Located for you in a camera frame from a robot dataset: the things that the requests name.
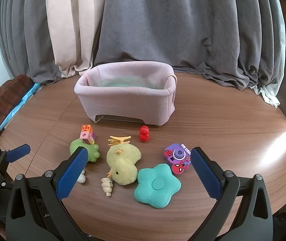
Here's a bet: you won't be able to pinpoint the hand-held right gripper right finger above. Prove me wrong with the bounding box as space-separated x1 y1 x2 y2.
190 147 274 241

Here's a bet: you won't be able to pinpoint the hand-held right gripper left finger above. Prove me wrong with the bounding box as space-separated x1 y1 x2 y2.
5 147 93 241

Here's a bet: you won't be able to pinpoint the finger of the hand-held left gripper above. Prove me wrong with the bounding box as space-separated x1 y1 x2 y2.
0 144 31 174

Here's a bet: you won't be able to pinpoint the green frog toy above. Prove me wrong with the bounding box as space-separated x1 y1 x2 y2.
69 138 101 163

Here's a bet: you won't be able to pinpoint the purple toy camera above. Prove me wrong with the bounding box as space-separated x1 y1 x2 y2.
163 143 192 175

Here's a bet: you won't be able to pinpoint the cream plastic toy figure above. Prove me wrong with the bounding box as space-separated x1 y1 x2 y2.
101 177 113 197
76 169 86 183

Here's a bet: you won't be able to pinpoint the teal flower cushion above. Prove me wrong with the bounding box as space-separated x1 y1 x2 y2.
133 163 182 209

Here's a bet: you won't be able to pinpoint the yellow rubber chicken toy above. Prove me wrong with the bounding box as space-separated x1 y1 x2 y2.
106 144 141 186

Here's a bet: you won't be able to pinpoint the pink fabric basket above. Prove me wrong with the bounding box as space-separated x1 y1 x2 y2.
74 61 178 126

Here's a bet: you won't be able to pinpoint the stacked toy building blocks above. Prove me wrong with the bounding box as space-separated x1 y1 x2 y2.
80 124 96 145

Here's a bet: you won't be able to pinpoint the light blue cloth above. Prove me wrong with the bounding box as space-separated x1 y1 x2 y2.
0 83 43 131

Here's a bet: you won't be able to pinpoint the brown plaid cushion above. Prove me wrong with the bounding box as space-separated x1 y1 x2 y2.
0 74 34 153

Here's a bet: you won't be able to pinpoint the yellow plastic spiky toy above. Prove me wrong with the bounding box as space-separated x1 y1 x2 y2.
108 136 132 146

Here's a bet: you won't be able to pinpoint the red plastic toy figure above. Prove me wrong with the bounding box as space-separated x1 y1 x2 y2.
138 125 150 143

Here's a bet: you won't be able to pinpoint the white sheer curtain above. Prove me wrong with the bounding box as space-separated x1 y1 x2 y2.
254 17 286 108

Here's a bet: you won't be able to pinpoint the grey curtain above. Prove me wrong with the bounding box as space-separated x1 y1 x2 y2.
0 0 61 84
93 0 286 92

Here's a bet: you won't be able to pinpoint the beige curtain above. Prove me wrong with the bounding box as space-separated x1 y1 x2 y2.
45 0 108 78

